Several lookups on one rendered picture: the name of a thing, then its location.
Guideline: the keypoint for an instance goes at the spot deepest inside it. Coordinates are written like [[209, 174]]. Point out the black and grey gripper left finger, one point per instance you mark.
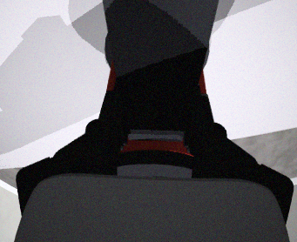
[[94, 152]]

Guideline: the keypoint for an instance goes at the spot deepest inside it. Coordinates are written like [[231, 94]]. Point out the black round disk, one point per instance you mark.
[[108, 54]]

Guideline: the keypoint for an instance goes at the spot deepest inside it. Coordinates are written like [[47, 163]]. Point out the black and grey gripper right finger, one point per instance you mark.
[[222, 158]]

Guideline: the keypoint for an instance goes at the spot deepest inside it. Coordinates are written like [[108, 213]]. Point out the red kettle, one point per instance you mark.
[[158, 49]]

